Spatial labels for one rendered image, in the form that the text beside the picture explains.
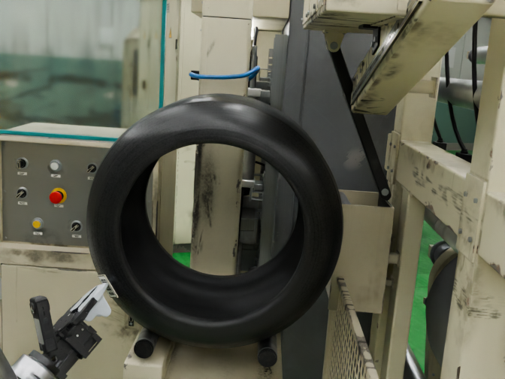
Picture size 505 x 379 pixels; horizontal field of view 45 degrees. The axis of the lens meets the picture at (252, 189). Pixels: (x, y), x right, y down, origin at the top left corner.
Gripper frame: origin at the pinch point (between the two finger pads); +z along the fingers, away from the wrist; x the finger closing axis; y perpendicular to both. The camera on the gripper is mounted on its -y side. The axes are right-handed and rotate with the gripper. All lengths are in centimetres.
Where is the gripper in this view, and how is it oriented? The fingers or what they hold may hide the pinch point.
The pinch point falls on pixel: (100, 286)
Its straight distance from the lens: 140.0
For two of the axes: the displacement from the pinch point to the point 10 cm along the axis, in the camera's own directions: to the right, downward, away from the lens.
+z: 5.4, -6.7, 5.1
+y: 6.0, 7.3, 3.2
